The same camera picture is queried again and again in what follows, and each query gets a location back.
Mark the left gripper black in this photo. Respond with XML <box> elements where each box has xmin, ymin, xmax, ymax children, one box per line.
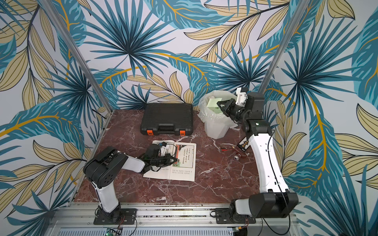
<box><xmin>151</xmin><ymin>153</ymin><xmax>177</xmax><ymax>168</ymax></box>

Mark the green cover picture book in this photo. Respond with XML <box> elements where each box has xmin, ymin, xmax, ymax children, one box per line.
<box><xmin>141</xmin><ymin>140</ymin><xmax>197</xmax><ymax>182</ymax></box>

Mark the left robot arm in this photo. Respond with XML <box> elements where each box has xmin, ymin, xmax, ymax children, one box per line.
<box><xmin>83</xmin><ymin>142</ymin><xmax>178</xmax><ymax>223</ymax></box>

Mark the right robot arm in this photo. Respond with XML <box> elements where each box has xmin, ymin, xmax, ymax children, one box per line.
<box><xmin>217</xmin><ymin>92</ymin><xmax>299</xmax><ymax>218</ymax></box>

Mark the white lined trash bin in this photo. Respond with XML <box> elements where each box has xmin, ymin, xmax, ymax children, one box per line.
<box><xmin>198</xmin><ymin>90</ymin><xmax>237</xmax><ymax>139</ymax></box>

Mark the black patterned card box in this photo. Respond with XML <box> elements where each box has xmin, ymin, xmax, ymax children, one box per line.
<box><xmin>237</xmin><ymin>137</ymin><xmax>250</xmax><ymax>151</ymax></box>

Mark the black plastic tool case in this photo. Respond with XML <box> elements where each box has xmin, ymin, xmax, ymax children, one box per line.
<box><xmin>140</xmin><ymin>103</ymin><xmax>194</xmax><ymax>136</ymax></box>

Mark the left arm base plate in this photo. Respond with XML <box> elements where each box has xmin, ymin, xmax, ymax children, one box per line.
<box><xmin>94</xmin><ymin>207</ymin><xmax>137</xmax><ymax>225</ymax></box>

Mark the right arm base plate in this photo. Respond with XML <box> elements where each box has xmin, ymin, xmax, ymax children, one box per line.
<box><xmin>210</xmin><ymin>208</ymin><xmax>256</xmax><ymax>225</ymax></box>

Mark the aluminium front rail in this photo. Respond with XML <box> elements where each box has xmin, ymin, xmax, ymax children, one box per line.
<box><xmin>44</xmin><ymin>203</ymin><xmax>304</xmax><ymax>236</ymax></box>

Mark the right aluminium frame post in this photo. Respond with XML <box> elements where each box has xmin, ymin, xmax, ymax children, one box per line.
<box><xmin>258</xmin><ymin>0</ymin><xmax>309</xmax><ymax>93</ymax></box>

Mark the aluminium frame post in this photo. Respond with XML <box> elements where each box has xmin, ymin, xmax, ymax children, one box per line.
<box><xmin>40</xmin><ymin>0</ymin><xmax>113</xmax><ymax>114</ymax></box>
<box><xmin>258</xmin><ymin>0</ymin><xmax>309</xmax><ymax>93</ymax></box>

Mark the left aluminium frame post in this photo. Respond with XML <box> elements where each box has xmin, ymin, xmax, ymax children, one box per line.
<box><xmin>40</xmin><ymin>0</ymin><xmax>113</xmax><ymax>114</ymax></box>

